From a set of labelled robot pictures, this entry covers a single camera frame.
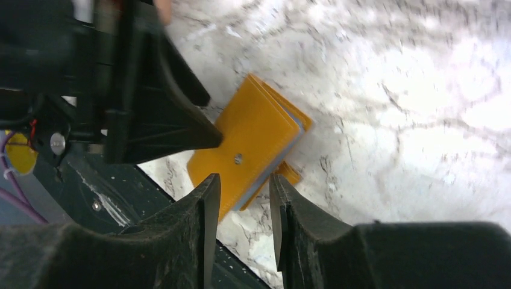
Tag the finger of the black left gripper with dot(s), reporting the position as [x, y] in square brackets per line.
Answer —
[179, 81]
[148, 124]

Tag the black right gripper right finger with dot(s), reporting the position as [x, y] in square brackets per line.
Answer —
[313, 249]

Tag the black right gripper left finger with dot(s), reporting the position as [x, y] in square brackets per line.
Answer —
[175, 248]

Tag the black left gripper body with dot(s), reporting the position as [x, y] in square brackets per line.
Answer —
[77, 73]

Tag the yellow leather card holder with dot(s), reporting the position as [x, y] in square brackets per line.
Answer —
[259, 127]

